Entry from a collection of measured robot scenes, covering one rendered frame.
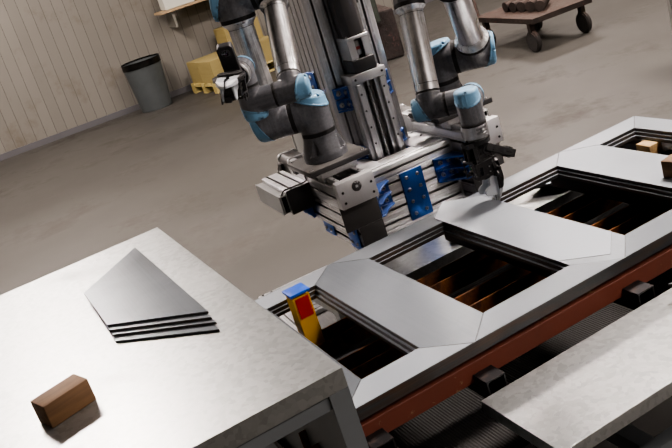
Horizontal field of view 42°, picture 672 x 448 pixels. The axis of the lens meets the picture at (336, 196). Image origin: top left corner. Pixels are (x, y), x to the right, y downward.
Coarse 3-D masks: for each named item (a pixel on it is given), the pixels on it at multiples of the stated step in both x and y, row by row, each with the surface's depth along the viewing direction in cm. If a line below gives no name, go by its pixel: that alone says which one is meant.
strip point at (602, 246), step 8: (600, 240) 217; (608, 240) 216; (584, 248) 215; (592, 248) 214; (600, 248) 213; (608, 248) 212; (568, 256) 214; (576, 256) 213; (584, 256) 211; (592, 256) 210
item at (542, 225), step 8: (552, 216) 239; (536, 224) 237; (544, 224) 236; (552, 224) 234; (520, 232) 236; (528, 232) 234; (536, 232) 233; (504, 240) 234; (512, 240) 232; (520, 240) 231; (528, 240) 229
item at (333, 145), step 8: (304, 136) 287; (312, 136) 285; (320, 136) 285; (328, 136) 285; (336, 136) 287; (304, 144) 289; (312, 144) 286; (320, 144) 285; (328, 144) 285; (336, 144) 286; (344, 144) 290; (304, 152) 290; (312, 152) 286; (320, 152) 285; (328, 152) 285; (336, 152) 286; (344, 152) 288; (304, 160) 292; (312, 160) 287; (320, 160) 285; (328, 160) 285
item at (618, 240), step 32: (512, 192) 268; (640, 192) 243; (448, 224) 257; (384, 256) 251; (512, 256) 229; (608, 256) 208; (640, 256) 207; (320, 288) 241; (576, 288) 200; (352, 320) 223; (480, 352) 190; (416, 384) 184
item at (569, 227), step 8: (560, 224) 233; (568, 224) 231; (576, 224) 230; (584, 224) 228; (544, 232) 231; (552, 232) 230; (560, 232) 228; (568, 232) 227; (536, 240) 228; (544, 240) 226; (552, 240) 225; (528, 248) 225; (536, 248) 223; (544, 248) 222
